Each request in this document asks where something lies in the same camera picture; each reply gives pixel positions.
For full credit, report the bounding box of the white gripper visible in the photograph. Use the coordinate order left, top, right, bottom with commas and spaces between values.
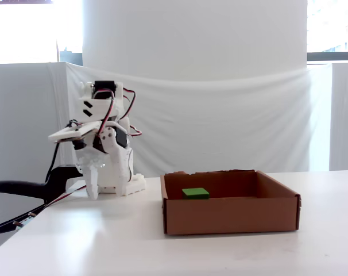
72, 123, 132, 201

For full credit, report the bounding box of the green cube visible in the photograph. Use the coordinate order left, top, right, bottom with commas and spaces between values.
181, 187, 210, 200

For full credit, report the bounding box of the brown cardboard box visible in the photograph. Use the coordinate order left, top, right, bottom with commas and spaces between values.
160, 168, 303, 236

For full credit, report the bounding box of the wide white partition panel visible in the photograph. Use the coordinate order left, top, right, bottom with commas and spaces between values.
0, 61, 69, 185

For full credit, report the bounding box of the black strip with screws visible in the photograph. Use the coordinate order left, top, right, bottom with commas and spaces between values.
0, 201, 48, 235

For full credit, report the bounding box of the white backdrop cloth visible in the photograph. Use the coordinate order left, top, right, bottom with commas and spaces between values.
65, 62, 333, 178

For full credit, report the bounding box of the narrow white partition panel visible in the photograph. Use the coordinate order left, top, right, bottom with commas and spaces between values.
328, 61, 348, 172

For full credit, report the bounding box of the red black power cable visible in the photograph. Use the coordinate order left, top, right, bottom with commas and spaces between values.
43, 184, 88, 208

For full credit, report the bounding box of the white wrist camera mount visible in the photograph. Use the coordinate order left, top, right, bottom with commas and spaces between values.
48, 120, 102, 144

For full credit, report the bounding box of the black camera cable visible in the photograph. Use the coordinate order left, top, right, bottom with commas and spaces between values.
44, 142, 61, 185

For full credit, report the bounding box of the red black servo wire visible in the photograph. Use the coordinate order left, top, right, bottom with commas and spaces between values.
98, 89, 137, 136

